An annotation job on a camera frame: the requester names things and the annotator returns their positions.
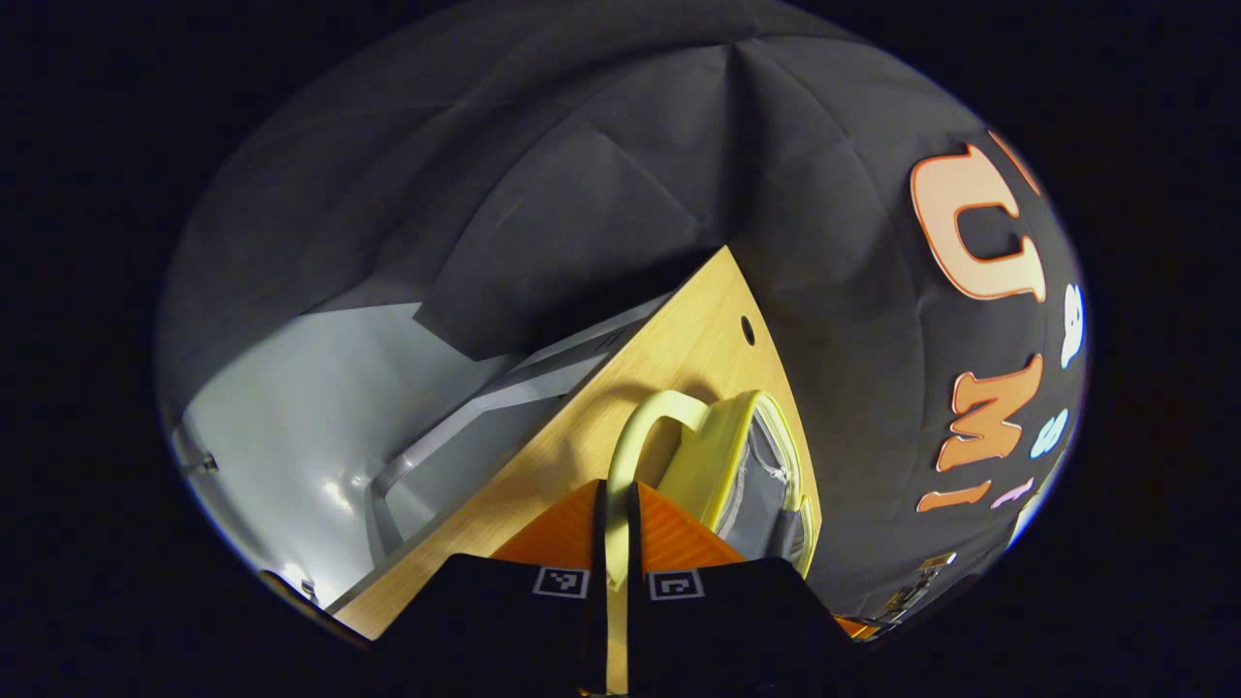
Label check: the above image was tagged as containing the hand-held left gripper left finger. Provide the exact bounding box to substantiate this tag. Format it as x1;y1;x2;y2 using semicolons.
373;478;608;698

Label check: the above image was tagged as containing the grey metal table frame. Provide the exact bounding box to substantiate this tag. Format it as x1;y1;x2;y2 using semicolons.
366;291;680;573

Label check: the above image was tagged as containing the pale yellow suitcase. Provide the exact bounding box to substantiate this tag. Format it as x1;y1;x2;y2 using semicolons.
606;390;820;694

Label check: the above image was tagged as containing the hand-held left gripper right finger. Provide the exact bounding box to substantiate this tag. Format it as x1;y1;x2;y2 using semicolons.
625;482;864;698

